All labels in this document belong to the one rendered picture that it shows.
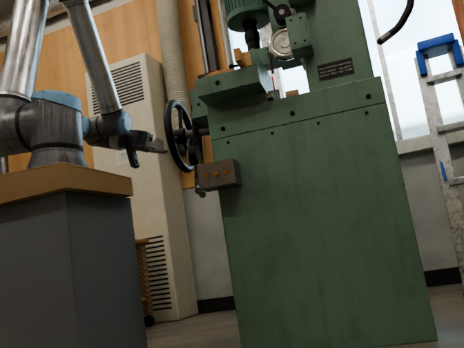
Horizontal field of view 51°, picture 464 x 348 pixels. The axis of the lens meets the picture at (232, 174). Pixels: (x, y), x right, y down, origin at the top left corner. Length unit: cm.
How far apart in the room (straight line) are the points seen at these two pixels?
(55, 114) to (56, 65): 283
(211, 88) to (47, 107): 50
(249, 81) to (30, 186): 72
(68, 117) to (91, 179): 24
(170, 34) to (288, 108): 211
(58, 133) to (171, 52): 212
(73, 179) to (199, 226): 215
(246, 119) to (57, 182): 64
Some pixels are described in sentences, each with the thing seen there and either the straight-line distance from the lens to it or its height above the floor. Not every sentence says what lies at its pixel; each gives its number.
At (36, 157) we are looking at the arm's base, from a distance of 153.
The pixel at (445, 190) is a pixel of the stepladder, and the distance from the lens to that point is 229.
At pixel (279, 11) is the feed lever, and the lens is 179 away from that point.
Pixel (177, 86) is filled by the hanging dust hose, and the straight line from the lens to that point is 345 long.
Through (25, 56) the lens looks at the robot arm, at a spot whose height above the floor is 107.
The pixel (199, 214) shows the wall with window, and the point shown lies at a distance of 342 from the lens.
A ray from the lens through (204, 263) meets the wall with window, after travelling 340.
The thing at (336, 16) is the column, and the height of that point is 108.
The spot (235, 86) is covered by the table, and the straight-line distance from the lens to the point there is 158.
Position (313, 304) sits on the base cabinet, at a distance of 155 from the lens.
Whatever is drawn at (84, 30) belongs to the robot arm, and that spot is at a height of 122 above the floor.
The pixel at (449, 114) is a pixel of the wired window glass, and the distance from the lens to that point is 322.
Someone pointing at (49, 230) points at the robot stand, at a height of 45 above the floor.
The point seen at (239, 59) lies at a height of 90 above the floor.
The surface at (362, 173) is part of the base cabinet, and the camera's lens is 155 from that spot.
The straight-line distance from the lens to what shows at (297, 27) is 171.
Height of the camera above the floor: 30
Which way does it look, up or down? 10 degrees up
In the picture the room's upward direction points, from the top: 9 degrees counter-clockwise
